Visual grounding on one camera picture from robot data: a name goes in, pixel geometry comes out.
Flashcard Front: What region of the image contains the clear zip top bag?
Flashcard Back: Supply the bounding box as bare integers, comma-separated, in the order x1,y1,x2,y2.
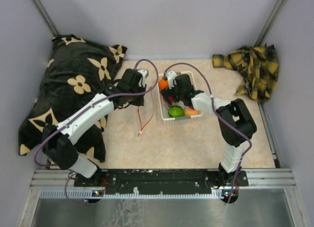
117,84,156,137

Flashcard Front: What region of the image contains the black floral pillow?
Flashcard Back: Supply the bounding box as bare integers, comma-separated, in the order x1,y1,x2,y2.
18,34,127,155

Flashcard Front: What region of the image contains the right corner post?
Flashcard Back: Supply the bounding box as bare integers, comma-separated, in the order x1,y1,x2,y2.
254,0,287,47

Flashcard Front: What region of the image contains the corner post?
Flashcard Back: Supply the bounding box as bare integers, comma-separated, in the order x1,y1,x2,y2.
254,0,287,47
31,0,59,37

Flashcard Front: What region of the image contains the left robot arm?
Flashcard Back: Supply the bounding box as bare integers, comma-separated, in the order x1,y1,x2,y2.
42,69,149,186

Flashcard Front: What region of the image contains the peach fruit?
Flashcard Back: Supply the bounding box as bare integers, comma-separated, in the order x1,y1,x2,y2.
184,106,200,116

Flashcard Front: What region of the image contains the yellow plaid cloth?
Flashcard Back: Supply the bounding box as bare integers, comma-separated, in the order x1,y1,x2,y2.
212,45,279,103

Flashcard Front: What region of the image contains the aluminium frame bar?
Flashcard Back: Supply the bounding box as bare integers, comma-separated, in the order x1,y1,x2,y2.
30,168,296,203

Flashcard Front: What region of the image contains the green toy watermelon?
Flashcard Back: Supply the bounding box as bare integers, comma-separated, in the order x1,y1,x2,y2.
168,105,184,118

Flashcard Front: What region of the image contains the left corner post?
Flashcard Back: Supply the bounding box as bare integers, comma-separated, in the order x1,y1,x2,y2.
31,0,59,37

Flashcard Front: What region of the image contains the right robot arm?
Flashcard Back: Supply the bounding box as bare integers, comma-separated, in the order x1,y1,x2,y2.
158,71,257,187

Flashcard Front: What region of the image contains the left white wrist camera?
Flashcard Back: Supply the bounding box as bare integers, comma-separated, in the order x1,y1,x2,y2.
137,69,149,88

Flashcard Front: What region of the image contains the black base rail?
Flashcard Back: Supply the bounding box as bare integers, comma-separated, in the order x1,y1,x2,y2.
74,168,248,195

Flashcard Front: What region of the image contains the white plastic basket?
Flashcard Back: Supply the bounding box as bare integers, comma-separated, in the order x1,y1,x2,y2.
157,71,203,125

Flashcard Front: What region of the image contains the orange fruit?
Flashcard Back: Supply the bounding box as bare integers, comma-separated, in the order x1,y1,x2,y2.
158,78,169,92

